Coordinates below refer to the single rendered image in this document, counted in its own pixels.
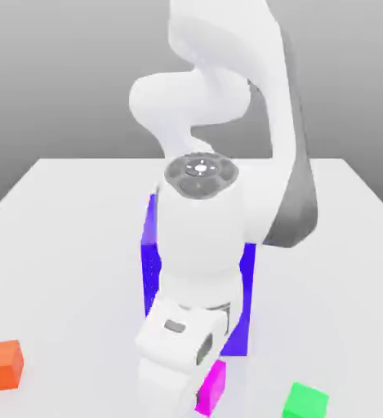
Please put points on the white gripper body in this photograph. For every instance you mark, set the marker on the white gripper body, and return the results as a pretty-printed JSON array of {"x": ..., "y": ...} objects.
[{"x": 165, "y": 392}]

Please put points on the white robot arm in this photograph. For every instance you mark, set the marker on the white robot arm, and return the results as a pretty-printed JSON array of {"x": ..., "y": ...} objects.
[{"x": 201, "y": 235}]

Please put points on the small magenta cube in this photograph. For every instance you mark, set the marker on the small magenta cube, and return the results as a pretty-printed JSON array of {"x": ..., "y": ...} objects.
[{"x": 212, "y": 388}]

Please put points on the small green cube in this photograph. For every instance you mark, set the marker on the small green cube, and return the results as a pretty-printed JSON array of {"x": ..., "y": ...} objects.
[{"x": 303, "y": 401}]

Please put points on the small orange cube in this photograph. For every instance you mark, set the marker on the small orange cube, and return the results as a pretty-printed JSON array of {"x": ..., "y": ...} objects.
[{"x": 0, "y": 365}]

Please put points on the large blue box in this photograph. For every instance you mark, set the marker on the large blue box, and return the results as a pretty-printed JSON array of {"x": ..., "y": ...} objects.
[{"x": 247, "y": 294}]

